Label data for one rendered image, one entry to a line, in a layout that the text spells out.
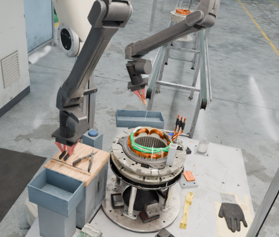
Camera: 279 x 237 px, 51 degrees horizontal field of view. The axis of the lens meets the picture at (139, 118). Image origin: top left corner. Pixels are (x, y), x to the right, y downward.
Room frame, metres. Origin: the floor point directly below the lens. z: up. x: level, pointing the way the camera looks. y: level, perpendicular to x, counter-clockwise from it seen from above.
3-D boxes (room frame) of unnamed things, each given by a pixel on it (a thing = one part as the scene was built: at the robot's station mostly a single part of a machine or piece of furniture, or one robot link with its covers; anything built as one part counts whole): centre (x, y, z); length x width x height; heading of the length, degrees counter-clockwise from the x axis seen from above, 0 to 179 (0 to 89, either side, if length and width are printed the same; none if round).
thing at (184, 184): (1.20, -0.29, 0.79); 0.12 x 0.09 x 0.02; 19
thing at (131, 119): (1.33, 0.00, 0.92); 0.25 x 0.11 x 0.28; 101
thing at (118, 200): (0.95, 0.04, 0.83); 0.05 x 0.04 x 0.02; 17
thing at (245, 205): (1.01, -0.52, 0.78); 0.31 x 0.19 x 0.01; 174
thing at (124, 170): (0.89, 0.00, 1.06); 0.09 x 0.04 x 0.01; 79
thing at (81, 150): (0.92, 0.22, 1.05); 0.20 x 0.19 x 0.02; 163
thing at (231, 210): (1.02, -0.51, 0.79); 0.24 x 0.13 x 0.02; 174
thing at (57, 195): (0.77, 0.26, 0.92); 0.17 x 0.11 x 0.28; 73
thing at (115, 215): (1.02, -0.06, 0.80); 0.39 x 0.39 x 0.01
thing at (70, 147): (0.91, 0.26, 1.13); 0.07 x 0.07 x 0.09; 75
